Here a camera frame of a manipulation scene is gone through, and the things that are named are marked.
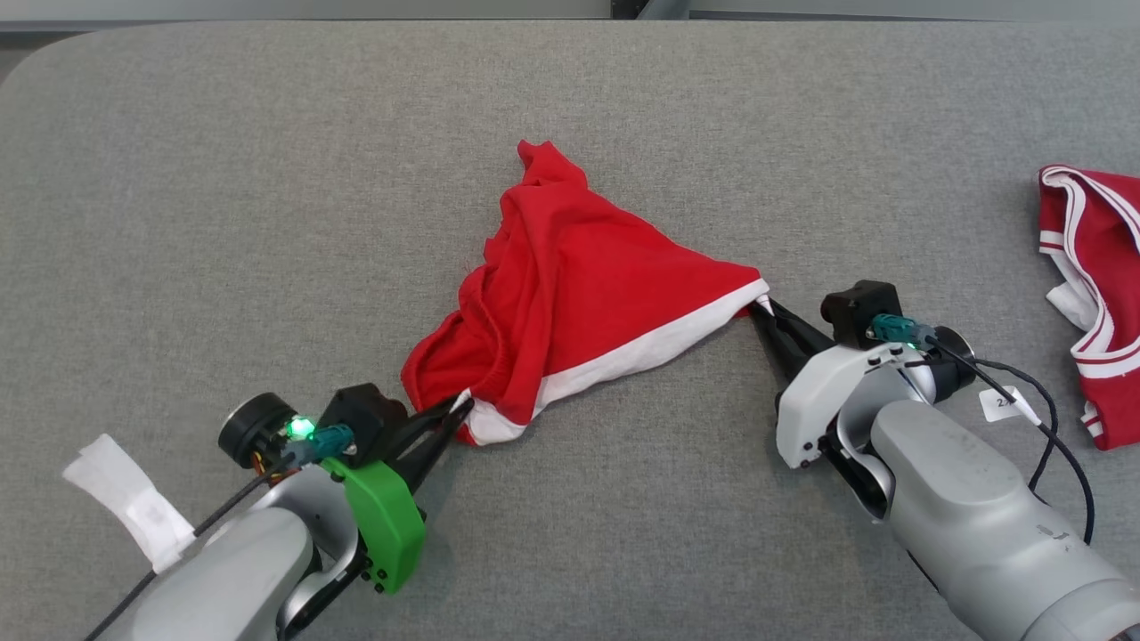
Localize red jersey with white sleeves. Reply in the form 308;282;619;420
1038;165;1140;450

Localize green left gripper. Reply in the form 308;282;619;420
322;394;476;596

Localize grey fabric sofa cushion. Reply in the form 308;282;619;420
0;20;1140;641

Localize white tape strip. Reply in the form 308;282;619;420
62;434;197;573

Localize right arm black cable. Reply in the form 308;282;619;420
868;313;1095;546

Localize white cable tag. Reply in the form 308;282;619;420
978;385;1041;426

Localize red shorts with white trim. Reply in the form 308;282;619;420
401;140;771;446

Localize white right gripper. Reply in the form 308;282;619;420
751;301;927;468

